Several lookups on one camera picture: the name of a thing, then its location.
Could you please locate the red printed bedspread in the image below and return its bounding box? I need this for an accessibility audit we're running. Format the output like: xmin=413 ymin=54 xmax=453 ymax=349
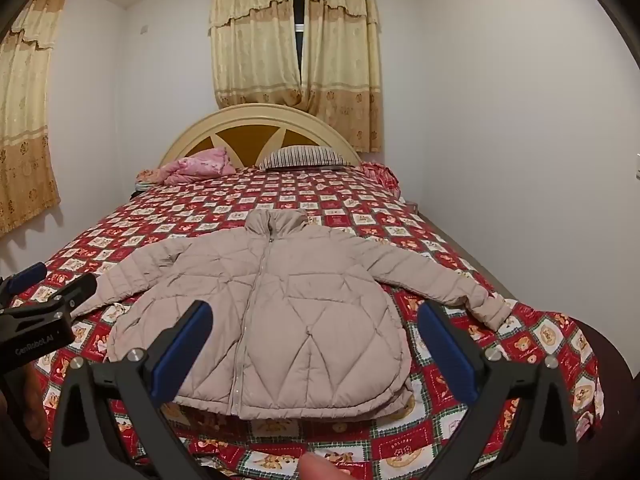
xmin=7 ymin=162 xmax=606 ymax=480

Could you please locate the cream window curtain panel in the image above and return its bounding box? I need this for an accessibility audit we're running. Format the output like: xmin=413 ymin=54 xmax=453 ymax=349
xmin=300 ymin=0 xmax=385 ymax=153
xmin=209 ymin=0 xmax=303 ymax=111

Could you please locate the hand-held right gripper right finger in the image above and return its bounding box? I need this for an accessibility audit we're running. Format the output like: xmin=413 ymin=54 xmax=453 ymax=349
xmin=417 ymin=301 xmax=581 ymax=480

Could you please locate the dark wooden bed frame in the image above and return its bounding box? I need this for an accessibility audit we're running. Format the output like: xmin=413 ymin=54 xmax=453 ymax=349
xmin=570 ymin=317 xmax=640 ymax=461

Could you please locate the dark window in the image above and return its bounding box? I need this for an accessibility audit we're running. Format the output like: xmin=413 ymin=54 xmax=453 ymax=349
xmin=294 ymin=0 xmax=307 ymax=78

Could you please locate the striped pillow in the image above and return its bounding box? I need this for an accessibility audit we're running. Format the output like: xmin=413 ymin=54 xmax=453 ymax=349
xmin=258 ymin=146 xmax=353 ymax=171

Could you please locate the red ruffled cloth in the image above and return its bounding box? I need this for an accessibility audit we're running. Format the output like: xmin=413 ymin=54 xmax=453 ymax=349
xmin=360 ymin=161 xmax=403 ymax=196

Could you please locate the cream wooden headboard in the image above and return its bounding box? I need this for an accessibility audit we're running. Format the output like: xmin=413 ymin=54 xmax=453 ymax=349
xmin=159 ymin=103 xmax=362 ymax=170

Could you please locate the wide cream side curtain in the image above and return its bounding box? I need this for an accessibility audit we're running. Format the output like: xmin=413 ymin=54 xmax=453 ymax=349
xmin=0 ymin=0 xmax=68 ymax=236

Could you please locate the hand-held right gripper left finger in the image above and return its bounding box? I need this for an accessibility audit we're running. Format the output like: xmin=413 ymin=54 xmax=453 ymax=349
xmin=50 ymin=300 xmax=213 ymax=480

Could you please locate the beige puffer jacket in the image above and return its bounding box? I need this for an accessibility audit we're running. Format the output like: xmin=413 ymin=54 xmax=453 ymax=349
xmin=70 ymin=208 xmax=513 ymax=421

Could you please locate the pink blanket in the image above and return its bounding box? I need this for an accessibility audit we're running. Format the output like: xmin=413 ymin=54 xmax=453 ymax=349
xmin=159 ymin=147 xmax=236 ymax=186

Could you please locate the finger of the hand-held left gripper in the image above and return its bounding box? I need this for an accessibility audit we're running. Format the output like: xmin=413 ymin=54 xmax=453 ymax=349
xmin=45 ymin=272 xmax=98 ymax=320
xmin=0 ymin=261 xmax=48 ymax=311

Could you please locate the person's right hand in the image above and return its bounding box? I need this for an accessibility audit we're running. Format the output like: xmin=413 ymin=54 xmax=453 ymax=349
xmin=295 ymin=452 xmax=351 ymax=480

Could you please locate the person's left forearm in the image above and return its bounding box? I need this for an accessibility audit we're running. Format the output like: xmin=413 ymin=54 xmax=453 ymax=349
xmin=20 ymin=360 xmax=51 ymax=441

